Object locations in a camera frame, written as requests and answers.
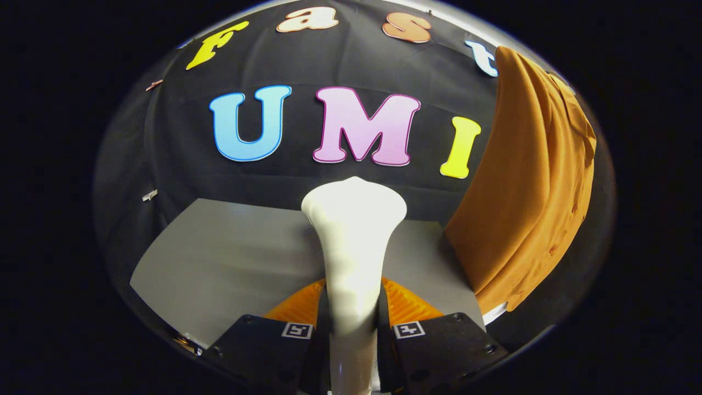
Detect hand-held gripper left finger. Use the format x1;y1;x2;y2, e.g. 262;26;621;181
200;277;332;395

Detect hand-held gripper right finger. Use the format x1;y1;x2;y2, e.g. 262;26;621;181
377;277;511;395

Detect orange button-up shirt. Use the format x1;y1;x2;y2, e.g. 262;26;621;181
443;46;597;316

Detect white garment hanger form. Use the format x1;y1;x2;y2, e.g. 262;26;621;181
483;301;508;325

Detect grey cabinet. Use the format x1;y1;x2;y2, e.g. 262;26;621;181
129;197;486;349

